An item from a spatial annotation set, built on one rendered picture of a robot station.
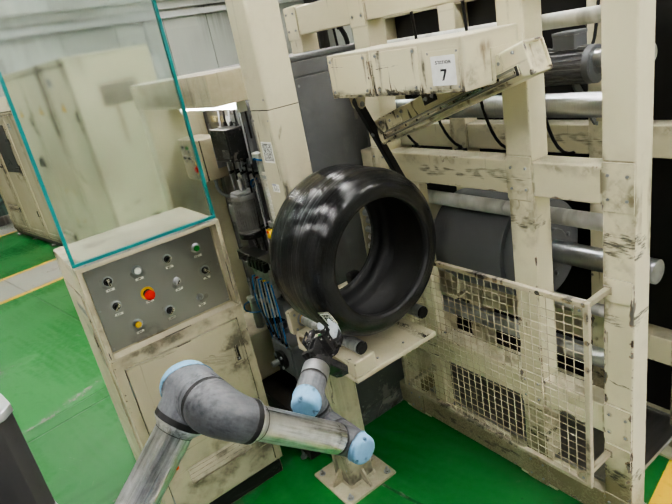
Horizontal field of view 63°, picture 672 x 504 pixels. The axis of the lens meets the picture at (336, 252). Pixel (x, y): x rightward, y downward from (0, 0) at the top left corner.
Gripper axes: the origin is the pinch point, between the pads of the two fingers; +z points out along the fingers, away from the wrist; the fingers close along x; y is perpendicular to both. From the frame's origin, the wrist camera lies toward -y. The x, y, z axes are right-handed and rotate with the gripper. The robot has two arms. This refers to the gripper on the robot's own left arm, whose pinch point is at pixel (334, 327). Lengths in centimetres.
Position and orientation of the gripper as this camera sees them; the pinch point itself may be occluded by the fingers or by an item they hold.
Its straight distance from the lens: 170.2
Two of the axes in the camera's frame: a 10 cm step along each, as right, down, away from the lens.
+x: -8.4, 3.7, 4.0
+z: 1.8, -5.1, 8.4
